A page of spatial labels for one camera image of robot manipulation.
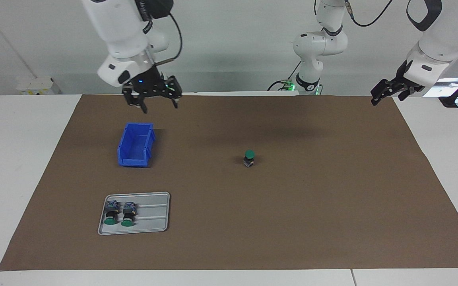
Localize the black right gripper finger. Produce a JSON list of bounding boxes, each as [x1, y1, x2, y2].
[[122, 89, 149, 115], [167, 75, 183, 109]]

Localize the blue plastic storage bin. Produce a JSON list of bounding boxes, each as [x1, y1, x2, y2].
[[117, 122, 156, 168]]

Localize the white box yellow labels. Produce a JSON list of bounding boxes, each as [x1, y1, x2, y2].
[[16, 77, 60, 96]]

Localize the silver metal tray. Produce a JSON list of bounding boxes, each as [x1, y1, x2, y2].
[[97, 192, 171, 236]]

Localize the brown table mat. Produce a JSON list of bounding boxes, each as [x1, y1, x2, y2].
[[0, 94, 458, 271]]

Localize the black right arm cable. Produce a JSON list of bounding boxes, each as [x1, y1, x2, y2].
[[153, 12, 183, 66]]

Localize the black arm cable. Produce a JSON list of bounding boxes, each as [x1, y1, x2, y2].
[[346, 0, 393, 27], [153, 12, 183, 66]]

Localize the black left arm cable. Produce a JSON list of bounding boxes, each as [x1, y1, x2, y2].
[[346, 0, 393, 27]]

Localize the black base cable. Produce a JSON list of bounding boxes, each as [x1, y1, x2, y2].
[[268, 62, 302, 91]]

